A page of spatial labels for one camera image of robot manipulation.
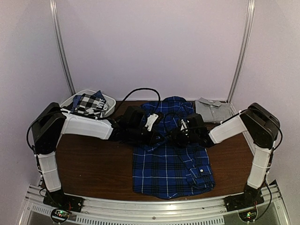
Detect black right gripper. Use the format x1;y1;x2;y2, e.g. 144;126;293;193
163;127;199;149

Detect blue plaid long sleeve shirt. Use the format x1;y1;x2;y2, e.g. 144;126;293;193
132;96;215;200

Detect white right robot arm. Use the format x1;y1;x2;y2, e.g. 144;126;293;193
167;103;283;207

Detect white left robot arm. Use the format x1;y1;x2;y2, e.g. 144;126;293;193
27;102;164;208

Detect folded grey shirt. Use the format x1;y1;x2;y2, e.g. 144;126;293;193
195;97;232;124

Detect white plastic laundry basket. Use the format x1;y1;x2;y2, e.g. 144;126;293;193
60;90;116;117

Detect black white checked shirt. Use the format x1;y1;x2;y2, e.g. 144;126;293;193
68;94;109;118

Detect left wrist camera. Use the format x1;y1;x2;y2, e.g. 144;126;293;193
144;112;164;132

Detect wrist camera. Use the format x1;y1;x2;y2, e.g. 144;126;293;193
144;112;164;132
180;113;207;134

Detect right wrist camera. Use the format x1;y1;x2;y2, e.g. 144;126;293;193
180;113;207;134

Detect aluminium front rail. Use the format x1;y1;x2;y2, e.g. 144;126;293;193
16;184;292;225

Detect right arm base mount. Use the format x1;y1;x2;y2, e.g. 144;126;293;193
224;184;264;223

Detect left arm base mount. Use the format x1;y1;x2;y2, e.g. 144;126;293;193
43;188;84;225

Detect right aluminium corner post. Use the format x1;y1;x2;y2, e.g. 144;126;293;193
227;0;255;103

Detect aluminium corner post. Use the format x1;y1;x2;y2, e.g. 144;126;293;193
227;0;255;103
49;0;75;95

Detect left aluminium corner post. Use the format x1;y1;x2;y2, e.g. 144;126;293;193
49;0;75;95

